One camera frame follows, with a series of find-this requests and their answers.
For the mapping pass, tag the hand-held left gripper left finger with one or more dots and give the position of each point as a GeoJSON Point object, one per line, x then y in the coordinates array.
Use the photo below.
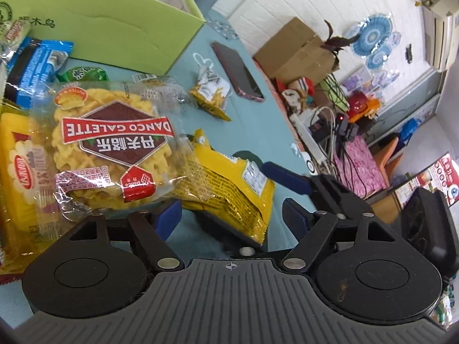
{"type": "Point", "coordinates": [168, 218]}

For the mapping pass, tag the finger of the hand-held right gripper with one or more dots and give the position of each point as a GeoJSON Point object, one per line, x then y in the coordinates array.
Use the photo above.
{"type": "Point", "coordinates": [287, 177]}

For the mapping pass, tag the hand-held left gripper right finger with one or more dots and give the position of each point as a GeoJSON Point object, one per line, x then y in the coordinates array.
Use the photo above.
{"type": "Point", "coordinates": [296, 218]}

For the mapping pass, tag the yellow noodle snack packet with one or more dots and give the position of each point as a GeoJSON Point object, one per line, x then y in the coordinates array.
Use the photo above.
{"type": "Point", "coordinates": [229, 182]}

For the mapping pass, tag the clear waffle cookie packet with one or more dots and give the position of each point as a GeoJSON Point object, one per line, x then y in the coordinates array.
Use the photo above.
{"type": "Point", "coordinates": [107, 139]}

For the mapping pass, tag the small yellow stick snack packet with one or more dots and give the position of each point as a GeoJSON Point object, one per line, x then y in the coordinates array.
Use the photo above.
{"type": "Point", "coordinates": [209, 95]}

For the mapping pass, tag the green cardboard box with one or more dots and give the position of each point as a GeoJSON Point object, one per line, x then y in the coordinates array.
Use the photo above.
{"type": "Point", "coordinates": [118, 21]}

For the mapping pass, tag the white power strip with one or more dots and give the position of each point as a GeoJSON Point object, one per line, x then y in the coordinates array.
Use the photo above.
{"type": "Point", "coordinates": [310, 139]}

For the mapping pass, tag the printed leaflet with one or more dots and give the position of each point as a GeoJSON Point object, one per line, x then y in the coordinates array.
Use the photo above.
{"type": "Point", "coordinates": [430, 179]}

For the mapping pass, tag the teal tablecloth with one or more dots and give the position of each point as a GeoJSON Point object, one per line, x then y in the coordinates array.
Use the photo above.
{"type": "Point", "coordinates": [272, 122]}

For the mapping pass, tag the pink patterned cloth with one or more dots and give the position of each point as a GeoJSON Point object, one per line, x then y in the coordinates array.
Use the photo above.
{"type": "Point", "coordinates": [358, 166]}

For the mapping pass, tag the orange stool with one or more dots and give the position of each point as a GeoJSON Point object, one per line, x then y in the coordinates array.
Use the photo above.
{"type": "Point", "coordinates": [389, 157]}

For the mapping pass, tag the plush toy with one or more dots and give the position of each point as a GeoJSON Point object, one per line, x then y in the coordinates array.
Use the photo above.
{"type": "Point", "coordinates": [297, 91]}

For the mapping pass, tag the red toy helmet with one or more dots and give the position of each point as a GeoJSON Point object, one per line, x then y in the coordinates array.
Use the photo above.
{"type": "Point", "coordinates": [360, 105]}

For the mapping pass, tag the dark smartphone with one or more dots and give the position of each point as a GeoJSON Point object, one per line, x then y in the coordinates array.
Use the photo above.
{"type": "Point", "coordinates": [238, 71]}

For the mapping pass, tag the brown cardboard box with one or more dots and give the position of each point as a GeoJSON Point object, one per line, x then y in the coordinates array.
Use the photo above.
{"type": "Point", "coordinates": [294, 50]}

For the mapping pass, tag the dark red plant leaves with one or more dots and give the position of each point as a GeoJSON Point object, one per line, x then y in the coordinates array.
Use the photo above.
{"type": "Point", "coordinates": [339, 41]}

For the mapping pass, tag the large yellow snack packet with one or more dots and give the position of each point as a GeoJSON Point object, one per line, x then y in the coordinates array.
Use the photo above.
{"type": "Point", "coordinates": [21, 215]}

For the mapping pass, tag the small green snack packet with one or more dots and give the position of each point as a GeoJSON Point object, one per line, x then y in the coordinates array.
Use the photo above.
{"type": "Point", "coordinates": [84, 74]}

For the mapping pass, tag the blue paper fan decoration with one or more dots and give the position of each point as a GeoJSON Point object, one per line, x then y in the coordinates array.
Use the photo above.
{"type": "Point", "coordinates": [374, 34]}

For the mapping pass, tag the white air conditioner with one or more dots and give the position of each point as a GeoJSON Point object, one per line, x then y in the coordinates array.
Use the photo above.
{"type": "Point", "coordinates": [439, 32]}

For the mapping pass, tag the blue cookie packet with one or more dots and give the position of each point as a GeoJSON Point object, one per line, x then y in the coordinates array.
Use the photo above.
{"type": "Point", "coordinates": [32, 64]}

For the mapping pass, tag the silver snack packet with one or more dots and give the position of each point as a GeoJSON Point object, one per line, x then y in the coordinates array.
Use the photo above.
{"type": "Point", "coordinates": [12, 39]}

